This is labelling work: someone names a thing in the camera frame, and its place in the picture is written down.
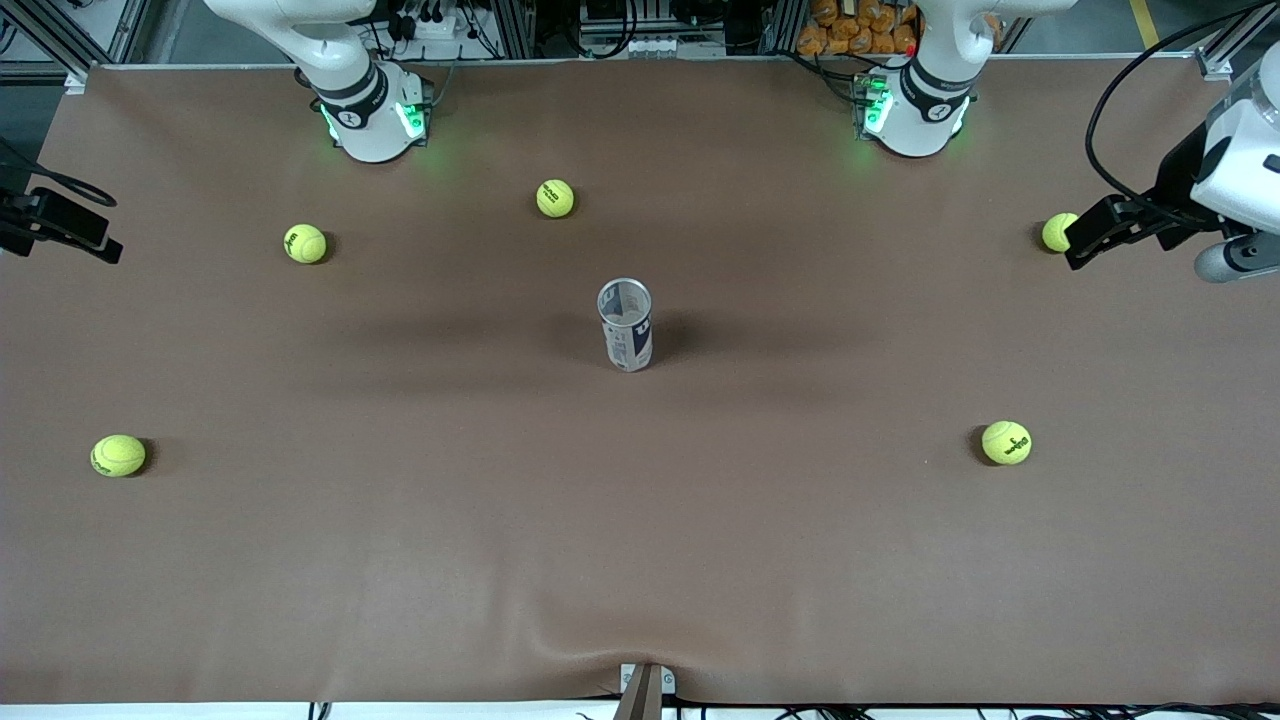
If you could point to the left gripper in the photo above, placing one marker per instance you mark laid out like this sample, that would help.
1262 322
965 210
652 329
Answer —
1172 188

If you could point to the white blue tennis ball can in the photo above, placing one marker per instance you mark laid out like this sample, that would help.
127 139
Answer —
630 340

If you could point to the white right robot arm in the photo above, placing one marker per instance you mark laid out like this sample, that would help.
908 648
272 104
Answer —
365 120

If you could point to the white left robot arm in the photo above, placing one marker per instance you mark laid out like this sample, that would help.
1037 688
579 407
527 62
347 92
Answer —
925 110

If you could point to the yellow tennis ball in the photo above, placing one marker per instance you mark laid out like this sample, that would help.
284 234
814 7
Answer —
555 198
118 455
305 243
1055 232
1006 442

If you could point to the pile of orange objects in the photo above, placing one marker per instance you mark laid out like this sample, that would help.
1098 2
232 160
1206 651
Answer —
860 28

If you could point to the white power strip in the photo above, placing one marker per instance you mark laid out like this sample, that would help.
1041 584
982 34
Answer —
440 28

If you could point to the white connector row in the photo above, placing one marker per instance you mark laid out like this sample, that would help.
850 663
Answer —
650 46

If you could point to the brown table mat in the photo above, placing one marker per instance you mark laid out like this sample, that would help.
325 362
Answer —
640 520

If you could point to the aluminium frame strut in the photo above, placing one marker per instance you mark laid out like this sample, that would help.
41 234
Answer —
60 45
1215 60

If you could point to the aluminium frame post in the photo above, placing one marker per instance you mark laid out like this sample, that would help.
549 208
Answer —
513 28

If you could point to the grey metal mount bracket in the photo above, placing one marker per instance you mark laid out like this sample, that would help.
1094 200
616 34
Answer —
645 685

